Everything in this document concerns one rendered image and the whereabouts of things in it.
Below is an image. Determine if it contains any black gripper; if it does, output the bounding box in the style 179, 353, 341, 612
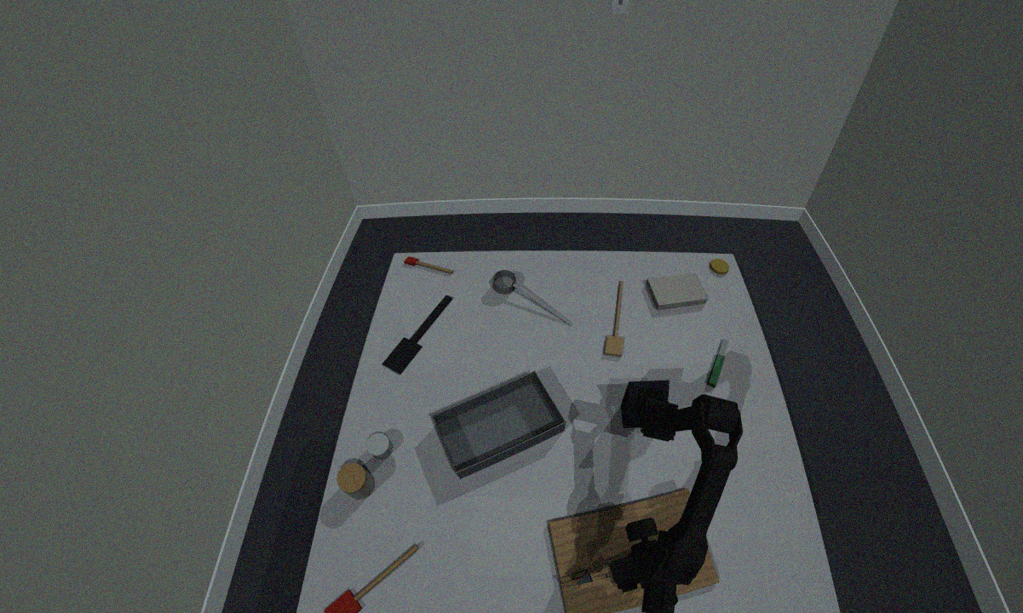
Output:
625, 518, 658, 579

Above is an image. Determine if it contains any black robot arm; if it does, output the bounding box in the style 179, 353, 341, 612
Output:
610, 387, 743, 613

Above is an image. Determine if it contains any brown wooden board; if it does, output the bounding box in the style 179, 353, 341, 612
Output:
549, 489, 719, 613

